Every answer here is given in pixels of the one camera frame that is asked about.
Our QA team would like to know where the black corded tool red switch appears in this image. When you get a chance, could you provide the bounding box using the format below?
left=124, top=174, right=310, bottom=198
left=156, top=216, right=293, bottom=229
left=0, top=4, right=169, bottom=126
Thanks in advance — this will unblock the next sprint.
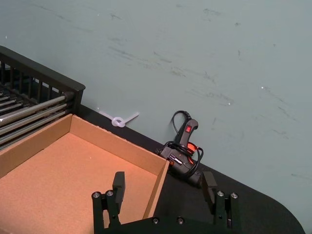
left=156, top=111, right=205, bottom=188

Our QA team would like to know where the shallow brown cardboard tray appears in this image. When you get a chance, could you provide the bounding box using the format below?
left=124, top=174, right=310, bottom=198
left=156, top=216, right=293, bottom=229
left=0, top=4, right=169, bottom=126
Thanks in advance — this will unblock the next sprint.
left=0, top=113, right=171, bottom=234

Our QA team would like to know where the white three-armed plastic piece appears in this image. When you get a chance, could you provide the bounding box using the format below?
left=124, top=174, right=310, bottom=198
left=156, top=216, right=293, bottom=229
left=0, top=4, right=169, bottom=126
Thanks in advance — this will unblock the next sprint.
left=98, top=111, right=140, bottom=129

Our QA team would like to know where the plain pale wall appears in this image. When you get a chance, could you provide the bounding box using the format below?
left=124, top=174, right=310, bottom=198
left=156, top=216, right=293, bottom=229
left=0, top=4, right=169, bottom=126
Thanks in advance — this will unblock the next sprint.
left=0, top=0, right=312, bottom=234

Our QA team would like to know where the black table cloth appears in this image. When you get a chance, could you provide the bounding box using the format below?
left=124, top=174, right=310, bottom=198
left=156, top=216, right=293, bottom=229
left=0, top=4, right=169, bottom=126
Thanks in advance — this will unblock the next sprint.
left=80, top=104, right=307, bottom=234

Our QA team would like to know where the black rack with steel bars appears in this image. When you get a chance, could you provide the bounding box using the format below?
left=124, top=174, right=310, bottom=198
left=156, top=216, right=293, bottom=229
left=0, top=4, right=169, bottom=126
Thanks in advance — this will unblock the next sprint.
left=0, top=45, right=86, bottom=152

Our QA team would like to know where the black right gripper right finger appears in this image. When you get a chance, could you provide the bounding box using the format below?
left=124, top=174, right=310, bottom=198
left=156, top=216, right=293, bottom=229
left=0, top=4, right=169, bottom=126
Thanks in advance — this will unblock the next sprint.
left=201, top=171, right=239, bottom=230

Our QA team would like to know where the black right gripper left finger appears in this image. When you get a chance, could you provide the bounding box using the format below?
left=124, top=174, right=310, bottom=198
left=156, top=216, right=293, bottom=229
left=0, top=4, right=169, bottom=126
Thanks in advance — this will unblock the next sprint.
left=91, top=171, right=126, bottom=230

